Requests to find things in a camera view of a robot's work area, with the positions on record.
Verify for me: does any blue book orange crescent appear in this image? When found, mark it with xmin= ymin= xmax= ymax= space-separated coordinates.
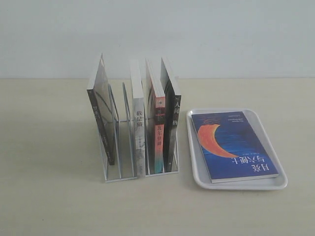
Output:
xmin=191 ymin=111 xmax=279 ymax=183

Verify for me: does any red teal spine book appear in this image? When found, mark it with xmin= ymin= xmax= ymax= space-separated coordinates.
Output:
xmin=145 ymin=59 xmax=165 ymax=174

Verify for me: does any black rightmost book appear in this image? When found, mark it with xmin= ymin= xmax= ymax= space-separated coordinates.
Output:
xmin=160 ymin=57 xmax=182 ymax=172

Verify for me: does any white spine book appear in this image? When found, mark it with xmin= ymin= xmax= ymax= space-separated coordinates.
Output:
xmin=130 ymin=60 xmax=146 ymax=178

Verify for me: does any dark grey leftmost book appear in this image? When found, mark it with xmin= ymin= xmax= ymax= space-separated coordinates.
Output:
xmin=87 ymin=53 xmax=115 ymax=165

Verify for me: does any white plastic tray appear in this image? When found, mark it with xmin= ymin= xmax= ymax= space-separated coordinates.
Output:
xmin=186 ymin=109 xmax=288 ymax=190

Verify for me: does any white wire book rack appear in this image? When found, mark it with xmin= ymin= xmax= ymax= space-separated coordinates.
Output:
xmin=94 ymin=58 xmax=179 ymax=183

